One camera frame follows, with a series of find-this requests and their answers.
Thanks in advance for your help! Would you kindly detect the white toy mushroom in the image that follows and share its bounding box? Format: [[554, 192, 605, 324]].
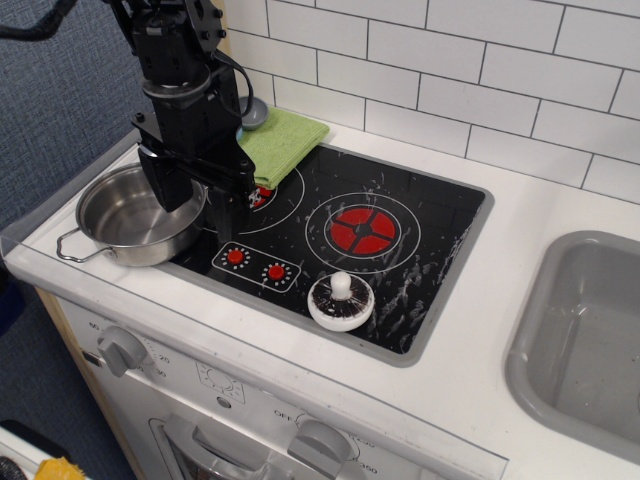
[[307, 271, 375, 332]]

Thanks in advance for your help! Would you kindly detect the grey oven knob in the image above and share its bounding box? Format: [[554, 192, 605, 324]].
[[287, 420, 352, 479], [98, 326, 147, 378]]

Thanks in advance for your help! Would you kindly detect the silver steel pot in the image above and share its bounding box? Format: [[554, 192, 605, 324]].
[[76, 164, 206, 267]]

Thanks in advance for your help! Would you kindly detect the grey right oven knob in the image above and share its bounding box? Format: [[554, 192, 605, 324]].
[[287, 420, 352, 479]]

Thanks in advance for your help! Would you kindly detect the yellow object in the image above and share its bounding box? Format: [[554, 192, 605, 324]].
[[34, 457, 87, 480]]

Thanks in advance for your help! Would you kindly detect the grey left oven knob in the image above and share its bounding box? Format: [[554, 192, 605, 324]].
[[98, 326, 147, 378]]

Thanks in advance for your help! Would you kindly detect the black cable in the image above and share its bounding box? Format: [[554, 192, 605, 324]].
[[0, 0, 76, 42]]

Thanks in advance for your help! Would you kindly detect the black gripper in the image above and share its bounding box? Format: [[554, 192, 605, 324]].
[[134, 64, 255, 243]]

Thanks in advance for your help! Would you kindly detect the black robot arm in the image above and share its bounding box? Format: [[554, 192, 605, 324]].
[[110, 1, 256, 243]]

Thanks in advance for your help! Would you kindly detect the grey sink basin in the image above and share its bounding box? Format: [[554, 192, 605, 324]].
[[505, 231, 639, 463]]

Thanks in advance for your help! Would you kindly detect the oven door handle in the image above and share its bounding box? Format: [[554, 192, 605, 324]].
[[149, 415, 288, 479]]

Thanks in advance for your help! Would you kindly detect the green folded cloth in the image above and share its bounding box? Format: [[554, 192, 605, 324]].
[[239, 107, 330, 190]]

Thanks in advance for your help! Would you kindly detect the black toy stovetop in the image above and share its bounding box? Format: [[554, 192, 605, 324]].
[[164, 146, 494, 367]]

